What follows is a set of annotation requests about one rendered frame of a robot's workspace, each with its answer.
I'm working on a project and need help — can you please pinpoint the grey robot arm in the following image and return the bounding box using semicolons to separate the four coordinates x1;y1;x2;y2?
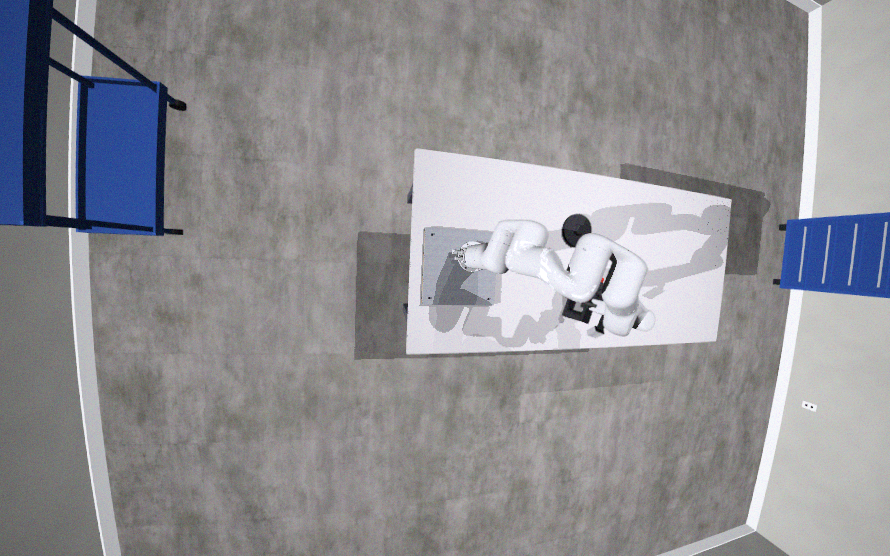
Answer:
452;220;656;339

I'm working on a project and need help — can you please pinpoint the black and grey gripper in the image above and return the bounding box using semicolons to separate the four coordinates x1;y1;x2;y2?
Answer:
580;299;606;315

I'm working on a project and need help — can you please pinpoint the black round disk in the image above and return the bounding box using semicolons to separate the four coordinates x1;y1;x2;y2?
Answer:
562;214;592;247

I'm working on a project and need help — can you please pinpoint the red kettle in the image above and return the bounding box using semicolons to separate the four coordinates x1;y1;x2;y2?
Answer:
562;278;604;324

